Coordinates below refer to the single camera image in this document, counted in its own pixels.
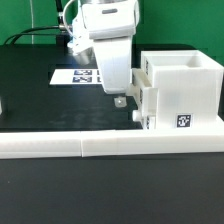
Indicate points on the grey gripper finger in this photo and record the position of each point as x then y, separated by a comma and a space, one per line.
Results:
120, 101

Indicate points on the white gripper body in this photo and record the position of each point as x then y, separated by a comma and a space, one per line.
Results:
105, 29

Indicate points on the white drawer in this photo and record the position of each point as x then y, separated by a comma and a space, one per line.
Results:
147, 122
144, 93

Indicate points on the white front drawer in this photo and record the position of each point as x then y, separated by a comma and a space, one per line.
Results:
147, 122

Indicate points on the white drawer cabinet box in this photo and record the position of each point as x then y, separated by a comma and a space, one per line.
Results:
188, 85

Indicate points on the white fiducial marker plate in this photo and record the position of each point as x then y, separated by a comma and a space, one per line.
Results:
75, 77

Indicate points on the white L-shaped fence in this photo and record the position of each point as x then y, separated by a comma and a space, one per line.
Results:
109, 143

